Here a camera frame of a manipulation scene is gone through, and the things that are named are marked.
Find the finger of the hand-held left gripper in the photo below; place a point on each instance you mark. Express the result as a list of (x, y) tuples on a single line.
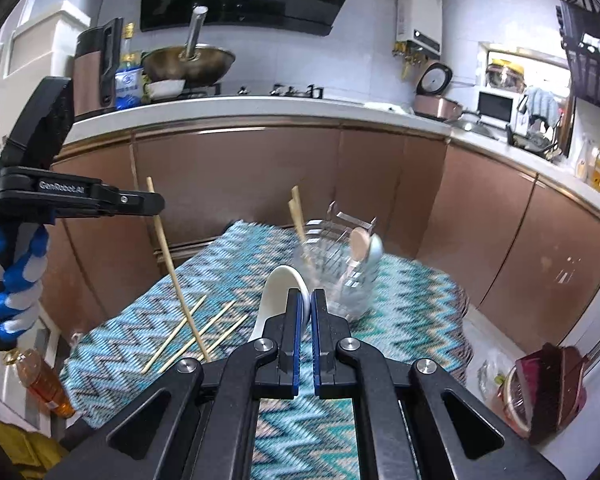
[(135, 204)]

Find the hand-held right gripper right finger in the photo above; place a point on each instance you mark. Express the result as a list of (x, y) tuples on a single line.
[(316, 345)]

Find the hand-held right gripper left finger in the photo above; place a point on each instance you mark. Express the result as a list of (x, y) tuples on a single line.
[(298, 345)]

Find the white ceramic spoon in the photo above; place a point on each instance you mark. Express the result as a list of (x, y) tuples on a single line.
[(275, 300)]

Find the wooden chopstick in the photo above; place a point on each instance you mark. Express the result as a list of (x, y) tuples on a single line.
[(230, 329), (215, 317), (293, 212), (172, 270), (300, 225), (175, 332)]

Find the pale blue ceramic spoon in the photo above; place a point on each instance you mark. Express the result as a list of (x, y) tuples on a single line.
[(376, 255)]

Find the pink ceramic spoon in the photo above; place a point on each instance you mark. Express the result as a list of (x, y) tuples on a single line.
[(359, 245)]

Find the person's left hand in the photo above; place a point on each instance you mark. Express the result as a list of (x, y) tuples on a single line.
[(25, 280)]

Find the rose gold electric kettle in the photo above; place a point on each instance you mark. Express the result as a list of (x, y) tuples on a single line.
[(87, 80)]

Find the white storage cabinet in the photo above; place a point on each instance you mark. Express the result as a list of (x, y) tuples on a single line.
[(35, 45)]

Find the zigzag patterned tablecloth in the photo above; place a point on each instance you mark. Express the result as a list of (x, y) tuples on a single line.
[(400, 310)]

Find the blue label bottle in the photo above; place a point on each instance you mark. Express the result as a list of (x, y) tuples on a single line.
[(127, 85)]

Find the white bowl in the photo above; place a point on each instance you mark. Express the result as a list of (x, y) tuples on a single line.
[(165, 89)]

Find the tall clear bottle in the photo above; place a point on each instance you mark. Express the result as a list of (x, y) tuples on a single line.
[(127, 35)]

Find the steel wok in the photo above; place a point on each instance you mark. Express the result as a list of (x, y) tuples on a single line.
[(190, 67)]

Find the white plastic bag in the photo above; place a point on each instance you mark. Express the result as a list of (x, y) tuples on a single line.
[(490, 375)]

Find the gas stove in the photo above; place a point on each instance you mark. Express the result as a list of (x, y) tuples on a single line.
[(295, 91)]

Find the orange liquid bottle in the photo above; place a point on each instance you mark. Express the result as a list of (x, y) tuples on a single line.
[(45, 382)]

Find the pink basin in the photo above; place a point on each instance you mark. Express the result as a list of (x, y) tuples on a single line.
[(515, 405)]

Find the dark red dustpan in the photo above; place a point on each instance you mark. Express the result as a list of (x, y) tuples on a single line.
[(550, 385)]

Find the copper rice cooker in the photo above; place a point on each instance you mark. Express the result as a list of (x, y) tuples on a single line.
[(435, 105)]

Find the steel pan lid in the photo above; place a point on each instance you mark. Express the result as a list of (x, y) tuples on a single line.
[(475, 127)]

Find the yellow cloth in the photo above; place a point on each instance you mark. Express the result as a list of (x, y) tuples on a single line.
[(15, 450)]

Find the yellow gas pipes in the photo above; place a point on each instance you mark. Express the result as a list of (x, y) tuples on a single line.
[(407, 62)]

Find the dark pan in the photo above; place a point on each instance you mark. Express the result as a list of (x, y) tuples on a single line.
[(535, 144)]

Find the white microwave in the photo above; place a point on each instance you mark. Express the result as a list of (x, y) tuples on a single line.
[(495, 106)]

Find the clear spray bottle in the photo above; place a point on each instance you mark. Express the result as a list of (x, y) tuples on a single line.
[(585, 160)]

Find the steel pot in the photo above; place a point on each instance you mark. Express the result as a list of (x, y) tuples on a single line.
[(505, 77)]

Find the grey blue towel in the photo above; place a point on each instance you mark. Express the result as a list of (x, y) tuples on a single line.
[(540, 105)]

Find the white water heater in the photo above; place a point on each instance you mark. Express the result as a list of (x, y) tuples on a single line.
[(420, 20)]

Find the black wall rack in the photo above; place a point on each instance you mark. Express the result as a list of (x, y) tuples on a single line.
[(595, 77)]

